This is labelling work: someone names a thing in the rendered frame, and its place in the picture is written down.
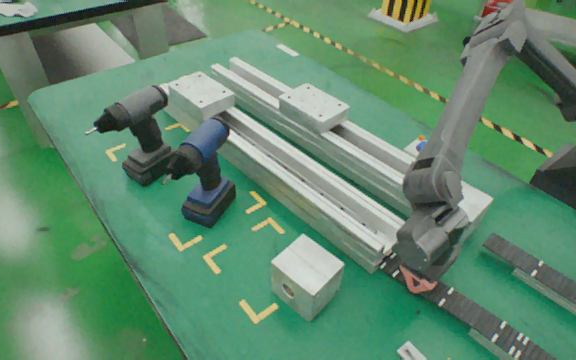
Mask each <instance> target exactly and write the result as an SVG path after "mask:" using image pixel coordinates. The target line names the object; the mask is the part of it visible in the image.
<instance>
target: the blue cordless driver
mask: <svg viewBox="0 0 576 360"><path fill-rule="evenodd" d="M229 136H230V127H229V125H228V123H227V122H226V121H225V120H224V119H222V118H221V117H218V116H211V117H209V118H208V119H206V120H205V121H204V122H203V123H202V124H201V125H200V126H199V127H198V128H196V129H195V130H194V131H193V132H192V133H191V134H190V135H189V136H188V137H187V138H186V139H185V140H184V141H183V142H182V143H180V145H179V147H177V148H176V149H175V150H174V151H173V152H172V154H171V161H170V163H169V164H168V166H167V168H166V174H167V175H168V176H167V177H166V178H165V179H164V180H163V181H162V182H161V184H162V185H164V184H165V183H166V182H167V181H168V180H169V179H170V178H171V179H173V180H178V179H180V178H181V177H183V176H185V175H187V174H188V175H190V174H191V175H192V174H193V173H196V175H197V176H199V179H200V182H199V183H198V184H197V185H196V186H195V187H194V188H193V189H192V190H191V191H190V193H189V194H188V195H187V199H186V200H185V201H184V202H183V204H182V207H181V213H182V214H183V215H184V218H185V219H186V220H189V221H191V222H194V223H196V224H199V225H202V226H204V227H207V228H212V227H213V225H214V224H215V223H216V222H217V220H218V219H219V218H220V216H221V215H222V214H223V213H224V211H225V210H226V209H227V207H228V206H229V205H230V204H231V202H232V201H233V200H234V198H235V197H236V188H235V183H234V182H232V181H230V179H229V178H226V177H223V176H221V174H220V173H221V167H220V163H219V159H218V155H217V152H216V151H217V150H218V149H219V148H220V147H221V145H223V143H225V141H226V140H227V138H228V137H229Z"/></svg>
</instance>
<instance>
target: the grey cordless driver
mask: <svg viewBox="0 0 576 360"><path fill-rule="evenodd" d="M167 105H168V96H167V94H166V92H165V90H164V89H163V88H162V87H161V86H159V85H157V84H152V85H151V86H147V87H145V88H143V89H141V90H139V91H136V92H134V93H132V94H130V95H128V96H126V97H124V98H122V99H120V100H118V101H116V102H114V104H111V105H109V106H107V107H105V108H104V109H103V113H102V114H101V115H100V116H99V117H98V118H97V119H96V120H95V121H93V126H94V128H92V129H90V130H88V131H86V132H84V133H85V135H88V134H89V133H91V132H93V131H95V130H97V132H99V133H106V132H110V131H114V130H115V131H117V132H120V131H122V130H124V129H125V128H127V127H128V128H129V130H130V132H131V134H132V135H133V136H134V137H135V136H136V138H137V140H138V142H139V145H140V146H138V147H137V148H135V149H133V150H132V151H130V152H128V153H127V157H128V158H126V159H124V160H123V161H122V164H121V166H122V169H123V171H125V174H126V175H127V176H128V177H130V178H131V179H133V180H134V181H136V182H137V183H138V184H140V185H141V186H143V187H145V186H147V185H148V184H150V183H151V182H153V181H154V180H156V179H157V178H159V177H160V176H162V175H163V174H165V173H166V168H167V166H168V164H169V163H170V161H171V154H172V152H173V151H174V150H175V149H174V148H173V147H171V146H170V145H169V144H167V143H166V142H164V141H163V140H162V138H161V136H162V132H161V130H160V127H159V125H158V123H157V120H156V118H155V116H154V115H152V114H154V113H156V112H158V111H160V110H162V109H163V108H164V107H166V106H167Z"/></svg>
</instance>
